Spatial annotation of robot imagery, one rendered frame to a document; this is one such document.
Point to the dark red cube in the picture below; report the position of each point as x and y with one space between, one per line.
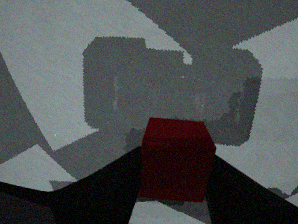
176 158

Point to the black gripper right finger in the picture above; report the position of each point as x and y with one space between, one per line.
234 198

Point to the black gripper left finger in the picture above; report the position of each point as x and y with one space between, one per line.
107 196

